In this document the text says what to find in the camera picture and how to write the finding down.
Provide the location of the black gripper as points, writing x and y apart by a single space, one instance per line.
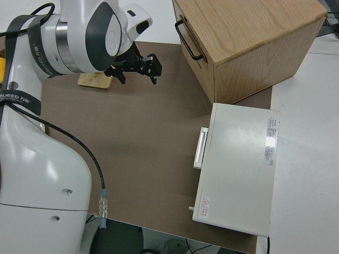
129 62

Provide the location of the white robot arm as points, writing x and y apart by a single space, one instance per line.
39 172

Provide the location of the wooden mug rack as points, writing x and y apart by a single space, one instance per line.
92 81

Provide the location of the brown table mat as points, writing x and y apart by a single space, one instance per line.
132 132

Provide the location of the large wooden box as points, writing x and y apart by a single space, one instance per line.
251 39

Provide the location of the white toaster oven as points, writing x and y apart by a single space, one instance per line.
238 172

